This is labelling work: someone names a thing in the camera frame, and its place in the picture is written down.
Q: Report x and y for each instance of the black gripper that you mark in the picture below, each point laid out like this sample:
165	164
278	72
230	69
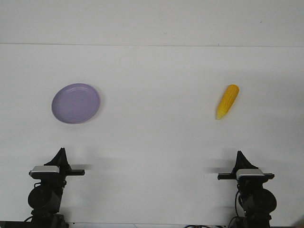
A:
243	163
58	181

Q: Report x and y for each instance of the purple round plate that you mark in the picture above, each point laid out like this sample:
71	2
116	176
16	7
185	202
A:
75	103

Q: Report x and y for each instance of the yellow corn cob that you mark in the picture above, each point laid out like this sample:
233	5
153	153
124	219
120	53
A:
227	101

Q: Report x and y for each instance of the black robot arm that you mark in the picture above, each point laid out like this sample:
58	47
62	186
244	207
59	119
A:
45	198
256	202

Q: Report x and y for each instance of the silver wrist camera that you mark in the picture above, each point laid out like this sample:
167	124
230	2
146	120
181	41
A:
43	172
254	176

